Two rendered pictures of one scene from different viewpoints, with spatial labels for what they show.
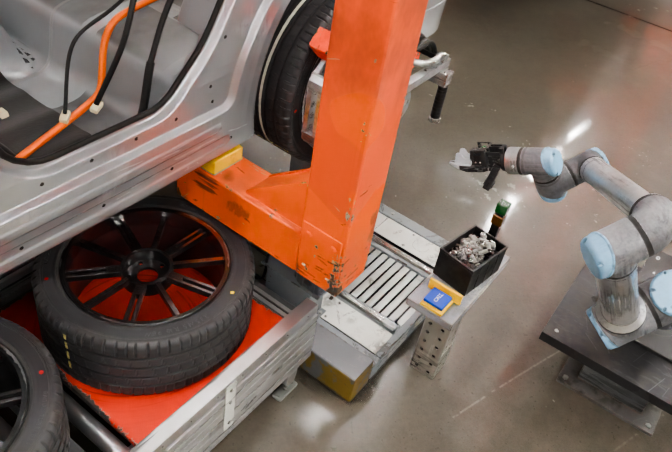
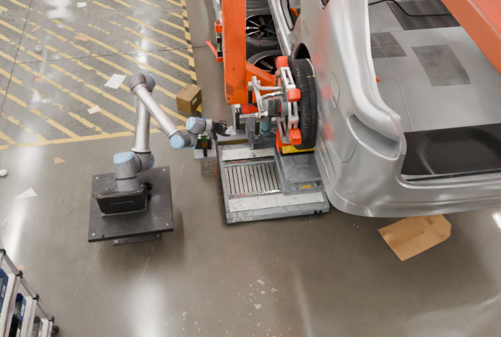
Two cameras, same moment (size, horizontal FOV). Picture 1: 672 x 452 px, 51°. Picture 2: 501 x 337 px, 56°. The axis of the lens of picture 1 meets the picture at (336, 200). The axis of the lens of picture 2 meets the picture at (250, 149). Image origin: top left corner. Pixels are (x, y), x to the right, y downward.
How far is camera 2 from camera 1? 4.55 m
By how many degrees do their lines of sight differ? 87
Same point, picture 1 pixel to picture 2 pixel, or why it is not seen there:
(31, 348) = (266, 43)
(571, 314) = (162, 180)
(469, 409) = (181, 168)
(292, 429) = not seen: hidden behind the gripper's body
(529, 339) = (180, 210)
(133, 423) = not seen: hidden behind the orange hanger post
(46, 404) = (248, 40)
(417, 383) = not seen: hidden behind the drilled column
